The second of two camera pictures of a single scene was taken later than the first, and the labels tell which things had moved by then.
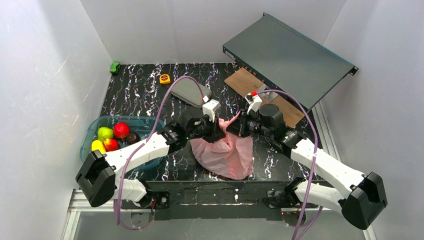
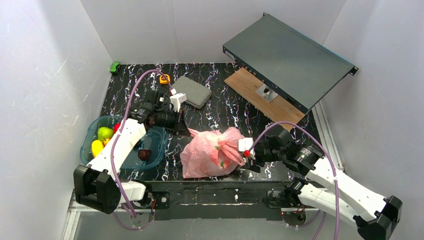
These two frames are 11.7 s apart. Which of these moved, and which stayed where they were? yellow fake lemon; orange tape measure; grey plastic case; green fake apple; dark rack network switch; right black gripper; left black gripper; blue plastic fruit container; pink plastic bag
Moved: right black gripper; pink plastic bag; left black gripper
Stayed: orange tape measure; blue plastic fruit container; dark rack network switch; yellow fake lemon; green fake apple; grey plastic case
